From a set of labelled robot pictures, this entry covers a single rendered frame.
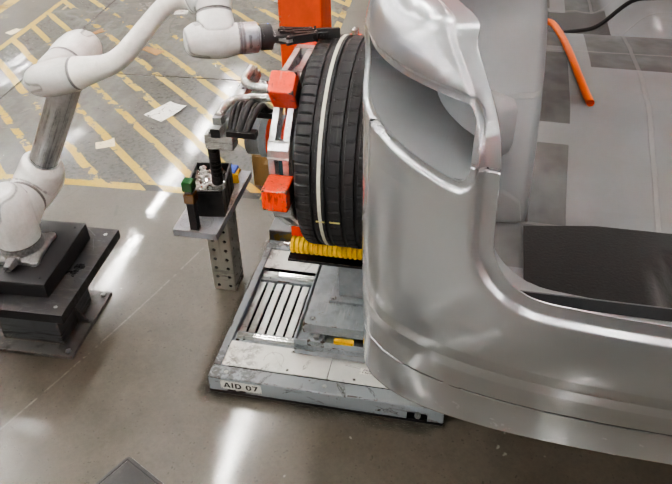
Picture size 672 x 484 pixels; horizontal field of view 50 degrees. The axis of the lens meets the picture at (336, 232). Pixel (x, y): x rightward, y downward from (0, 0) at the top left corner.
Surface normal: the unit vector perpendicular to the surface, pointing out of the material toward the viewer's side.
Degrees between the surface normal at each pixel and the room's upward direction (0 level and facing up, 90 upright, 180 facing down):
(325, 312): 0
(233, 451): 0
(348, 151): 63
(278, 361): 0
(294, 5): 90
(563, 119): 20
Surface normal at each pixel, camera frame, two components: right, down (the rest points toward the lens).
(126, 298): -0.02, -0.79
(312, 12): -0.20, 0.59
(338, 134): -0.18, 0.05
